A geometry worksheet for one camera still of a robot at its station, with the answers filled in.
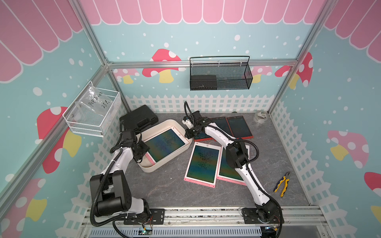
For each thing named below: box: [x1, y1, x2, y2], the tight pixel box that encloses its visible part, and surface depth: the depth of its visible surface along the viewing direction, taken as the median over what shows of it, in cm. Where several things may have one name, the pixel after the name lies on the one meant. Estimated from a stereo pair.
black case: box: [119, 104, 159, 132], surface depth 112 cm
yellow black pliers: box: [273, 171, 291, 198], surface depth 86 cm
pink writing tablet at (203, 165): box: [183, 141, 223, 188], surface depth 94 cm
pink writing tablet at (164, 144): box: [143, 126, 190, 165], surface depth 99 cm
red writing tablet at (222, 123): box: [209, 116, 235, 138], surface depth 118 cm
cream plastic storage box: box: [135, 119, 193, 174], surface depth 101 cm
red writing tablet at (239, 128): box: [226, 115, 254, 140], surface depth 115 cm
